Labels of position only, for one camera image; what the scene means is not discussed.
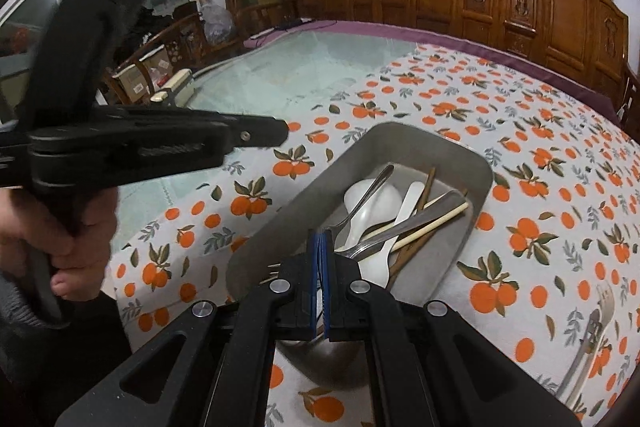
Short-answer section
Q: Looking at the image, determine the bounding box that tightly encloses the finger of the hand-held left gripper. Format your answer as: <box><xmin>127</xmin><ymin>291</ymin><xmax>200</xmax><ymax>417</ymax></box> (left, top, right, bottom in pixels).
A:
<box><xmin>27</xmin><ymin>104</ymin><xmax>290</xmax><ymax>196</ymax></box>

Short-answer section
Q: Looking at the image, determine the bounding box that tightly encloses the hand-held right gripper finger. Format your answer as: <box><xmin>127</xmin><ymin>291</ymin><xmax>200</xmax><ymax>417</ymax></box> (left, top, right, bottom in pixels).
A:
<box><xmin>321</xmin><ymin>231</ymin><xmax>582</xmax><ymax>427</ymax></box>
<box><xmin>55</xmin><ymin>229</ymin><xmax>321</xmax><ymax>427</ymax></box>

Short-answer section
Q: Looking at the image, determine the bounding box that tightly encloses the metal tray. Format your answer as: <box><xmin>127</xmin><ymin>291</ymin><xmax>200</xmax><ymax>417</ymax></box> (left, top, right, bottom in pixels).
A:
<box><xmin>225</xmin><ymin>122</ymin><xmax>496</xmax><ymax>390</ymax></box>

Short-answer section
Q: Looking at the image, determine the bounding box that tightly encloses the dark brown chopstick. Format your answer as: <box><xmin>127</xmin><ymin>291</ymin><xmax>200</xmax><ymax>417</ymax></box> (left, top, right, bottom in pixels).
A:
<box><xmin>415</xmin><ymin>166</ymin><xmax>437</xmax><ymax>214</ymax></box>
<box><xmin>387</xmin><ymin>189</ymin><xmax>469</xmax><ymax>281</ymax></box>

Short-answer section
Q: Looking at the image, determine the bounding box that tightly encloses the white plastic ladle spoon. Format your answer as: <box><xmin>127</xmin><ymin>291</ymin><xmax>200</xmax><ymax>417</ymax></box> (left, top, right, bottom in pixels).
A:
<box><xmin>344</xmin><ymin>179</ymin><xmax>404</xmax><ymax>249</ymax></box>

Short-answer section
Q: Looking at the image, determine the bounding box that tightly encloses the metal spoon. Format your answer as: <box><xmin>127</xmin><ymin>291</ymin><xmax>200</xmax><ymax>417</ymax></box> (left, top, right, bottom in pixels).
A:
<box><xmin>335</xmin><ymin>189</ymin><xmax>463</xmax><ymax>264</ymax></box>
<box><xmin>334</xmin><ymin>163</ymin><xmax>396</xmax><ymax>253</ymax></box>

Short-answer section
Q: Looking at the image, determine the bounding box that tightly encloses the person's left hand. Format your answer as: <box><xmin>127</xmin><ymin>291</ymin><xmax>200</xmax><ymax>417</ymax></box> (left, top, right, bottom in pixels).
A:
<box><xmin>0</xmin><ymin>187</ymin><xmax>119</xmax><ymax>303</ymax></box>

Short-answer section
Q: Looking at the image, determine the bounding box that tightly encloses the cream box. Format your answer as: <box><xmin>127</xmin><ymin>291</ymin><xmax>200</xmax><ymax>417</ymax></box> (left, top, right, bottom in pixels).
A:
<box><xmin>149</xmin><ymin>68</ymin><xmax>197</xmax><ymax>106</ymax></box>

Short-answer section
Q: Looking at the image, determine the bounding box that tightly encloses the small cardboard box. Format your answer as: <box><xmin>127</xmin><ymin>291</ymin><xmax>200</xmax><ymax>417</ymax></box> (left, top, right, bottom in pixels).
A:
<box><xmin>114</xmin><ymin>63</ymin><xmax>157</xmax><ymax>106</ymax></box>

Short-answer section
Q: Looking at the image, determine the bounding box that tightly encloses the low wooden chair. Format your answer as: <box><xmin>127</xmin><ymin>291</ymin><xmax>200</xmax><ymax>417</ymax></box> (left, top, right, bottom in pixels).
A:
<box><xmin>102</xmin><ymin>0</ymin><xmax>281</xmax><ymax>108</ymax></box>

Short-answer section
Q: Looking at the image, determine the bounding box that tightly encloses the clear plastic bag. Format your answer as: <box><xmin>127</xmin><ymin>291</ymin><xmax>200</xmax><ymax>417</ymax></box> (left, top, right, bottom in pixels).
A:
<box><xmin>199</xmin><ymin>0</ymin><xmax>237</xmax><ymax>46</ymax></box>

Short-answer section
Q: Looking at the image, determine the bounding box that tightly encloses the orange print tablecloth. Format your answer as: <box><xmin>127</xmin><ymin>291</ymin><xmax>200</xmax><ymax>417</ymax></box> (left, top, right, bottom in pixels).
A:
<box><xmin>107</xmin><ymin>44</ymin><xmax>640</xmax><ymax>427</ymax></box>

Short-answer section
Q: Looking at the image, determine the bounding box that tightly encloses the person's dark clothing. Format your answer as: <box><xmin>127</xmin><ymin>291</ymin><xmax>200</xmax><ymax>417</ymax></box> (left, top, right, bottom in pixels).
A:
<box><xmin>0</xmin><ymin>292</ymin><xmax>135</xmax><ymax>427</ymax></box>

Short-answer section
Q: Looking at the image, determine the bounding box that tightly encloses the metal fork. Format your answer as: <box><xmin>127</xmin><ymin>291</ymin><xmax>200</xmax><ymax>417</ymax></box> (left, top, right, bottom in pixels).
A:
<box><xmin>554</xmin><ymin>283</ymin><xmax>617</xmax><ymax>404</ymax></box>

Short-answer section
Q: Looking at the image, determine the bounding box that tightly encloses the black cable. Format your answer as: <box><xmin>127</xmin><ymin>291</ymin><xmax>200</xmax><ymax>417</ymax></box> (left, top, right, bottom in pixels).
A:
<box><xmin>249</xmin><ymin>19</ymin><xmax>317</xmax><ymax>42</ymax></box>

